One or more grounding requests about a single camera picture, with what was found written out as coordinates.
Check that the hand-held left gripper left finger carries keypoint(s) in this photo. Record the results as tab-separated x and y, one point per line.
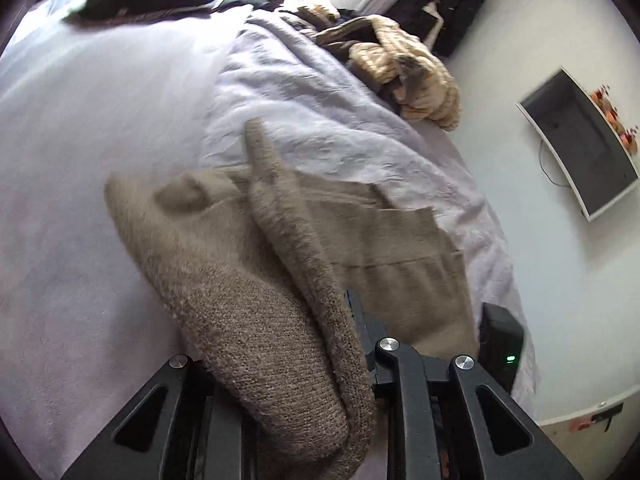
187	400

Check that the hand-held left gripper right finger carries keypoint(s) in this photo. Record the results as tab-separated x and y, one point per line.
356	310

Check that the tan knit sweater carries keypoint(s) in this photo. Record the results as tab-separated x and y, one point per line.
240	320

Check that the lilac quilted blanket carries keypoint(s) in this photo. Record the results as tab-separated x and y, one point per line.
325	125

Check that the cream striped cloth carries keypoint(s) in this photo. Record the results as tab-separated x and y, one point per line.
430	95

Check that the white bed sheet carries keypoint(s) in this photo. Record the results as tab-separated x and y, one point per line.
100	110

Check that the black bag on floor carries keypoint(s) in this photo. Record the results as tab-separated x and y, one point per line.
450	10

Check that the wall mounted screen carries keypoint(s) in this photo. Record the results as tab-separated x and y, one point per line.
580	145

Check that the orange wall decoration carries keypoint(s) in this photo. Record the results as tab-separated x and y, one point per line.
617	120

